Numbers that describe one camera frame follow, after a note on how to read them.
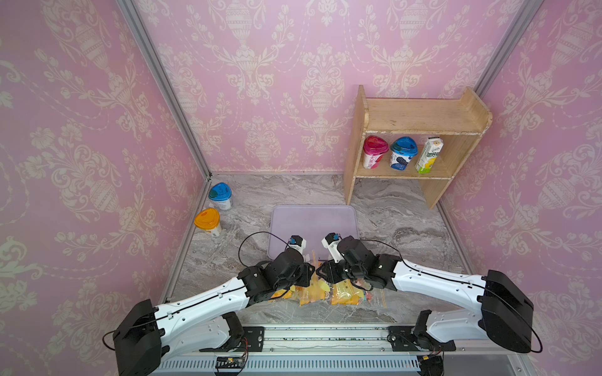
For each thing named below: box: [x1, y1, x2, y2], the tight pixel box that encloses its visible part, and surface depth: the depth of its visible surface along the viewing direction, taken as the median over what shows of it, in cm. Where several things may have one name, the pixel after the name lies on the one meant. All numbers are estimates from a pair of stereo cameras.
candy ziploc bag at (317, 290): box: [297, 250, 331, 307], surface depth 81 cm
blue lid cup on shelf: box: [389, 136, 419, 171], surface depth 89 cm
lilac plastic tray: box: [268, 205, 360, 261], surface depth 105 cm
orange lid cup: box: [194, 207, 222, 237], surface depth 94 cm
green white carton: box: [414, 136, 444, 174], surface depth 87 cm
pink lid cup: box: [362, 134, 390, 170], surface depth 89 cm
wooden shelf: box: [344, 84, 494, 210], surface depth 83 cm
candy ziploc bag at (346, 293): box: [329, 278, 388, 309], surface depth 81 cm
